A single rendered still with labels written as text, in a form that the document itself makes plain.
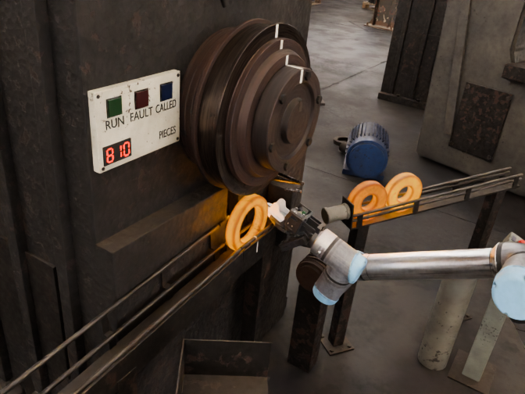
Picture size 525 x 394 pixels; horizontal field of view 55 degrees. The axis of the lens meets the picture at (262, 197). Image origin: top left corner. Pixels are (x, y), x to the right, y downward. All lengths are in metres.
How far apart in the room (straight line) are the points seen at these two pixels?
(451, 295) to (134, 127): 1.38
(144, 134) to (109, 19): 0.27
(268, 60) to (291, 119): 0.16
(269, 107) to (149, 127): 0.29
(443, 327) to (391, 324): 0.36
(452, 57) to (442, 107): 0.37
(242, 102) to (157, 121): 0.21
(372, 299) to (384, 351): 0.34
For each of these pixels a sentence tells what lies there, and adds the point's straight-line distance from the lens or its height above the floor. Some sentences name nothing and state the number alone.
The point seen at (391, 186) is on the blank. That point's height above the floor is 0.76.
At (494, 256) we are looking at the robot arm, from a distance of 1.51.
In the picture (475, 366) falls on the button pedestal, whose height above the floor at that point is 0.08.
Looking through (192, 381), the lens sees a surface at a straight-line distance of 1.28.
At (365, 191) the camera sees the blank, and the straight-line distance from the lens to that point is 1.84.
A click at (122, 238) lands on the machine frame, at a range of 1.27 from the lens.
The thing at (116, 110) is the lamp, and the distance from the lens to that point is 1.13.
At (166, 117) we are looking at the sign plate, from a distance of 1.26.
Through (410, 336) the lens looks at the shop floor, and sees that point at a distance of 2.44.
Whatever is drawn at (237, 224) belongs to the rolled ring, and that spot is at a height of 0.79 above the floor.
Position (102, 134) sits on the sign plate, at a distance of 1.12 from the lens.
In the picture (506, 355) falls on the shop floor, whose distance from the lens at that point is 2.55.
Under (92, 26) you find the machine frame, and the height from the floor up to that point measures 1.36.
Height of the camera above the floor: 1.57
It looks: 29 degrees down
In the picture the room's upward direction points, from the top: 6 degrees clockwise
